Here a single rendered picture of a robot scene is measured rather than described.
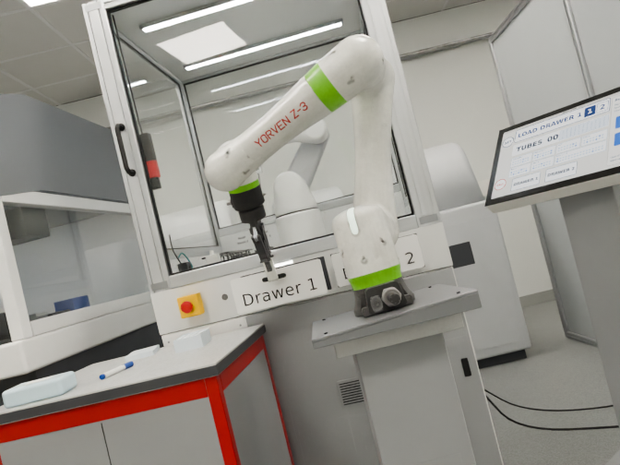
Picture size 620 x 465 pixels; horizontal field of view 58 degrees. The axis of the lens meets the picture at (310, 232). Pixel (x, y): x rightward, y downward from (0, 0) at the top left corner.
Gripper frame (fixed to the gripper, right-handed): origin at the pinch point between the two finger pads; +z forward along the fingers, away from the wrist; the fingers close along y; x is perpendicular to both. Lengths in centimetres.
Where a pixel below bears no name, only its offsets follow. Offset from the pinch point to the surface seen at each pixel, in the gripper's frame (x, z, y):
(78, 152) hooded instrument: -80, -43, -79
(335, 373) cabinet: 9.0, 43.5, -5.9
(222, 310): -23.3, 16.2, -15.8
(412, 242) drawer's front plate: 44.1, 8.9, -16.6
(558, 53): 149, -19, -155
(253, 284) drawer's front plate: -7.5, 5.0, -4.1
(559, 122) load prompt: 95, -17, -18
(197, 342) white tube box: -24.9, 12.5, 11.1
